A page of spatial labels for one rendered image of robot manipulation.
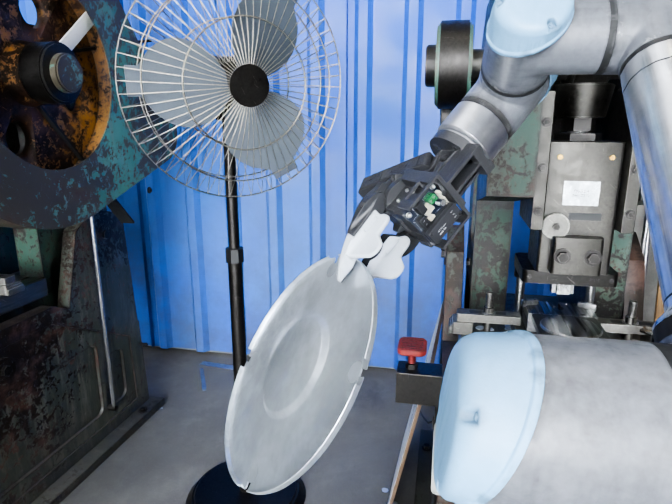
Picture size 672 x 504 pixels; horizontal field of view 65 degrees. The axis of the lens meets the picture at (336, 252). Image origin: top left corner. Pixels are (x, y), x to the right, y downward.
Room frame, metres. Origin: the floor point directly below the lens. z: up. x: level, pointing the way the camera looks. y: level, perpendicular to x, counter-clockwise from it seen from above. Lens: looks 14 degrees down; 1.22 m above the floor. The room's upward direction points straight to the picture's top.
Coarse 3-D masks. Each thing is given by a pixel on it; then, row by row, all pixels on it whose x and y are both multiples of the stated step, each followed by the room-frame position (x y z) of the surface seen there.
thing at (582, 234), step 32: (576, 160) 1.10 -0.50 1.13; (608, 160) 1.09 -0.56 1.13; (576, 192) 1.10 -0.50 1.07; (608, 192) 1.09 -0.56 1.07; (544, 224) 1.10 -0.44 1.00; (576, 224) 1.10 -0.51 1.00; (608, 224) 1.09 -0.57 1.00; (544, 256) 1.11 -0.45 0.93; (576, 256) 1.07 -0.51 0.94; (608, 256) 1.09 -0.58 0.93
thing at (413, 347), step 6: (402, 342) 1.03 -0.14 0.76; (408, 342) 1.03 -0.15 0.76; (414, 342) 1.03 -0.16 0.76; (420, 342) 1.03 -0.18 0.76; (426, 342) 1.03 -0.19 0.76; (402, 348) 1.00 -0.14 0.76; (408, 348) 1.00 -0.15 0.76; (414, 348) 1.00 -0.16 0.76; (420, 348) 1.00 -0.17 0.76; (426, 348) 1.00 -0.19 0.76; (402, 354) 0.99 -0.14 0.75; (408, 354) 0.99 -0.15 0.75; (414, 354) 0.99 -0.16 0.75; (420, 354) 0.99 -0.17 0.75; (408, 360) 1.02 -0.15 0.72; (414, 360) 1.02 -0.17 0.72
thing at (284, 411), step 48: (288, 288) 0.70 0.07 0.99; (336, 288) 0.60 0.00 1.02; (288, 336) 0.61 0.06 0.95; (336, 336) 0.54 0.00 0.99; (240, 384) 0.66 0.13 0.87; (288, 384) 0.54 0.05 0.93; (336, 384) 0.48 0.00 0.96; (240, 432) 0.58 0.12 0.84; (288, 432) 0.50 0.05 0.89; (336, 432) 0.44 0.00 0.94; (240, 480) 0.51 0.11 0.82; (288, 480) 0.44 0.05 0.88
